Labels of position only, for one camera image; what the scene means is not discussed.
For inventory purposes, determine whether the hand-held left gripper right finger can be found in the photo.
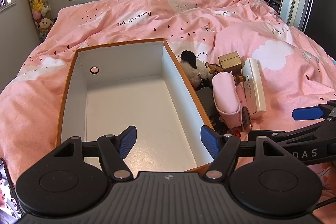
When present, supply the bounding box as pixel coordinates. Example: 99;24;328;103
201;126;285;180

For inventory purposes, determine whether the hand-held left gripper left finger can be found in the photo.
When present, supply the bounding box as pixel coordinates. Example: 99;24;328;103
52;126;137;180

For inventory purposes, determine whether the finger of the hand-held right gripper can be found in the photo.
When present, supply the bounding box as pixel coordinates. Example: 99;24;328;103
292;100;336;121
248;122;336;146

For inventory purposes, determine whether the orange-rimmed white storage box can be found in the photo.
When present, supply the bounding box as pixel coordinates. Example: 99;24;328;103
56;38;214;173

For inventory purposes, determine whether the pink backpack-shaped pouch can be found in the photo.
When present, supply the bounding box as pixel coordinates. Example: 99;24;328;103
212;73;242;130

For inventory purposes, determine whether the pink card wallet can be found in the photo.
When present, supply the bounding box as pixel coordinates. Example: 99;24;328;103
236;82;252;131

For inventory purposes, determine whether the white glasses case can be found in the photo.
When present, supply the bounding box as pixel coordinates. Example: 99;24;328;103
241;58;267;119

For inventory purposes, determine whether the small gold cardboard box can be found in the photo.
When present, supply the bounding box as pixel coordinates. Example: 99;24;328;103
218;51;243;74

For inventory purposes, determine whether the black box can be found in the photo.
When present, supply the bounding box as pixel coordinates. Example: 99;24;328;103
196;88;217;119

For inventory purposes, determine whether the small brown plush toy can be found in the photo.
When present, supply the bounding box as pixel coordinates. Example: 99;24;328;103
205;63;246;83

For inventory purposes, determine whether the black and white plush toy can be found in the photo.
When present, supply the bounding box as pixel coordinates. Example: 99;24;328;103
180;50;210;88

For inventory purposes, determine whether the pink printed blanket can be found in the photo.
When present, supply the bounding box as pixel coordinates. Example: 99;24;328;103
0;0;336;224

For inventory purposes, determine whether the smartphone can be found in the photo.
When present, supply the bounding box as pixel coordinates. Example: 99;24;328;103
0;157;27;219

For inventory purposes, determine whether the column of plush toys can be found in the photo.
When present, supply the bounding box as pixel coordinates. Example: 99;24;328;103
25;0;54;42

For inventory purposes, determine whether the black cable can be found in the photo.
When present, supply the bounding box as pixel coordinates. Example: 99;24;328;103
312;196;336;214

